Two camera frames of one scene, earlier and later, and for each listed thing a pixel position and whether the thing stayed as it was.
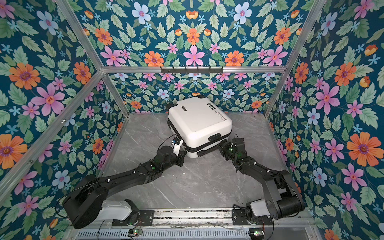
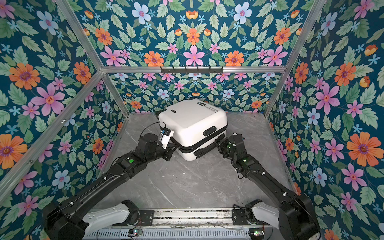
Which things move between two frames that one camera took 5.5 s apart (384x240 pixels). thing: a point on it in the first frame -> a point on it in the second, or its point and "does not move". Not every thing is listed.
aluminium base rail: x=213 y=218 does not move
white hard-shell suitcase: x=201 y=124 does not move
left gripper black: x=181 y=157 -> x=170 y=150
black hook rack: x=191 y=70 does not move
